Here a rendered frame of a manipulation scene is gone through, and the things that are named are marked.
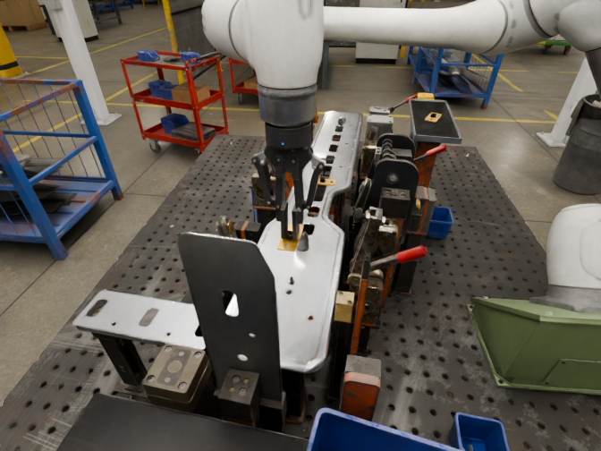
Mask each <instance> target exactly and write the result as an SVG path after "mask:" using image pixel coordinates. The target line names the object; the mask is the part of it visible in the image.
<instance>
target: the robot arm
mask: <svg viewBox="0 0 601 451"><path fill-rule="evenodd" d="M201 14H202V23H203V31H204V33H205V35H206V37H207V39H208V41H209V42H210V44H211V45H212V46H213V47H214V48H215V49H216V50H217V51H219V52H220V53H222V54H223V55H226V56H228V57H230V58H232V59H233V60H236V61H239V62H243V63H246V64H249V65H250V67H251V68H252V69H254V70H255V71H256V75H257V80H258V102H259V113H260V117H261V119H262V120H264V121H265V129H266V143H267V144H266V147H265V149H264V151H262V152H256V154H255V155H254V156H253V158H252V159H251V162H252V163H253V165H254V166H255V167H256V168H257V170H258V177H259V180H260V183H261V187H262V191H263V194H264V198H265V202H266V204H267V205H273V206H274V207H275V214H276V216H275V217H276V221H278V222H281V239H285V235H286V232H287V230H288V202H286V201H284V186H285V173H287V172H288V173H291V174H292V179H293V188H294V198H295V204H294V206H293V209H292V239H293V240H294V241H297V239H298V236H299V233H300V224H302V223H303V220H304V209H311V208H312V205H313V201H314V198H315V194H316V190H317V183H318V179H319V175H320V174H321V172H322V171H323V169H324V168H325V165H326V159H325V158H324V157H322V158H319V157H317V156H316V155H314V151H313V149H312V147H311V120H313V119H314V118H315V115H316V98H317V73H318V68H319V66H320V63H321V59H322V51H323V40H338V41H350V42H361V43H374V44H387V45H399V46H413V47H445V48H451V49H456V50H461V51H464V52H467V53H471V54H480V55H499V54H505V53H509V52H513V51H516V50H519V49H522V48H524V47H528V46H531V45H534V44H537V43H539V42H542V41H544V40H547V39H549V38H552V37H554V36H557V35H559V34H561V36H562V37H563V38H565V39H566V40H567V41H568V42H569V43H570V44H571V45H572V47H574V48H576V49H577V50H579V51H580V52H584V54H585V57H586V58H587V61H588V66H589V68H590V71H591V73H592V76H593V78H594V81H595V84H596V86H597V90H598V93H599V96H600V97H601V0H477V1H474V2H472V3H469V4H464V5H461V6H457V7H454V8H446V9H406V8H365V7H327V6H323V0H205V2H204V4H203V5H202V9H201ZM267 159H268V160H269V161H270V163H271V164H272V165H273V167H274V168H275V193H274V189H273V185H272V182H271V178H270V174H269V170H268V166H267ZM309 161H311V163H312V165H311V168H312V169H313V170H314V171H313V174H312V176H311V180H310V185H309V192H308V197H307V199H306V200H304V191H303V180H302V169H303V168H304V167H305V166H306V165H307V163H308V162H309ZM546 271H547V277H548V289H547V292H545V296H542V297H532V298H529V302H530V303H535V304H541V305H545V306H550V307H555V308H559V309H565V310H568V311H577V312H592V313H601V204H580V205H575V206H570V207H567V208H564V209H562V210H561V212H560V213H558V214H557V215H556V216H555V218H554V221H553V223H552V225H551V227H550V230H549V234H548V237H547V245H546Z"/></svg>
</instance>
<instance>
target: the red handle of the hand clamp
mask: <svg viewBox="0 0 601 451"><path fill-rule="evenodd" d="M426 253H427V248H426V247H423V245H420V246H418V247H415V248H411V249H408V250H406V251H401V252H398V253H397V254H395V255H393V256H389V257H386V258H383V259H380V260H375V261H372V262H371V265H370V271H369V272H371V271H375V270H378V269H381V268H386V267H389V266H392V265H395V264H398V263H401V264H402V263H404V262H407V261H411V260H415V259H419V258H422V257H425V256H427V254H426Z"/></svg>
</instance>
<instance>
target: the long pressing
mask: <svg viewBox="0 0 601 451"><path fill-rule="evenodd" d="M339 119H345V123H343V125H338V121H339ZM362 121H363V114H362V113H348V112H335V111H330V112H326V113H325V114H324V117H323V119H322V121H321V123H320V125H319V127H318V129H317V133H316V135H315V137H314V140H313V141H312V143H311V147H312V149H313V151H314V155H316V156H317V157H319V158H322V157H324V158H325V159H326V157H327V156H332V157H334V163H333V164H326V165H325V166H331V167H332V169H331V172H330V175H329V178H328V179H335V180H336V181H335V185H334V186H331V185H325V186H326V190H325V193H324V197H323V199H322V201H313V205H312V207H314V208H319V212H318V215H317V217H308V213H309V209H304V220H303V223H302V224H300V226H305V225H312V226H314V231H313V234H312V235H309V249H308V250H306V251H298V250H297V249H296V251H295V252H291V251H279V250H278V249H277V248H276V247H277V245H278V243H279V241H280V238H281V222H278V221H276V218H275V219H274V220H272V221H271V222H270V223H268V224H267V226H266V227H265V229H264V231H263V234H262V235H261V237H260V239H259V241H258V244H257V246H258V247H259V249H260V251H261V253H262V255H263V256H264V258H265V260H266V262H267V264H268V266H269V267H270V269H271V270H272V272H273V274H274V276H275V291H276V292H277V302H278V318H279V333H280V348H281V364H282V370H288V371H293V372H299V373H304V374H308V373H313V372H316V371H318V370H320V369H321V368H322V367H323V366H324V364H325V362H326V357H327V352H328V346H329V341H330V336H331V329H332V324H333V318H334V308H335V302H336V296H337V291H338V285H339V280H340V274H341V268H342V263H343V253H344V246H345V241H346V234H345V232H344V231H343V230H342V229H341V228H340V227H338V226H337V225H336V224H334V223H333V222H332V221H331V220H330V219H329V218H328V215H329V211H330V208H331V204H332V200H333V197H334V196H336V195H339V194H341V193H344V192H347V191H348V190H349V189H350V188H351V182H352V177H353V172H354V167H355V161H356V157H357V151H358V146H359V141H360V131H361V126H362ZM337 126H341V127H343V131H342V132H336V131H335V129H336V127H337ZM334 135H340V136H341V138H340V140H339V141H333V137H334ZM345 143H348V144H345ZM331 145H337V146H338V147H337V151H336V152H329V149H330V146H331ZM311 165H312V163H311V161H309V162H308V163H307V165H306V166H305V167H304V168H303V169H302V180H303V191H304V200H306V199H307V197H308V192H309V185H310V183H309V181H310V179H311V176H312V174H313V171H314V170H313V169H312V168H311ZM340 166H341V167H340ZM286 202H288V224H291V225H292V209H293V206H294V204H295V198H294V188H293V187H292V190H291V192H290V194H289V196H288V199H287V201H286ZM290 277H293V282H294V284H292V285H291V284H289V282H290ZM288 289H289V290H290V291H291V293H290V294H287V293H286V291H287V290H288ZM225 312H226V313H228V314H229V315H232V316H235V315H237V314H238V308H237V302H236V297H235V294H233V297H232V299H231V300H230V302H229V304H228V307H227V309H226V311H225ZM310 316H311V317H312V318H313V319H308V317H310Z"/></svg>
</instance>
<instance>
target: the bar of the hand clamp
mask: <svg viewBox="0 0 601 451"><path fill-rule="evenodd" d="M360 219H365V220H364V221H365V222H366V224H365V227H364V230H363V233H362V236H361V238H360V243H359V245H358V248H357V250H356V253H355V256H354V259H353V262H352V264H351V269H352V270H351V269H350V273H357V274H360V275H361V272H362V267H363V260H364V254H365V250H369V251H371V250H372V247H373V244H374V242H375V240H376V237H377V233H378V230H379V227H380V226H384V225H388V226H389V223H390V220H387V219H385V217H383V210H382V209H381V208H373V207H371V209H370V211H369V213H367V214H362V209H361V208H356V209H355V213H354V217H353V220H354V223H358V222H359V221H360Z"/></svg>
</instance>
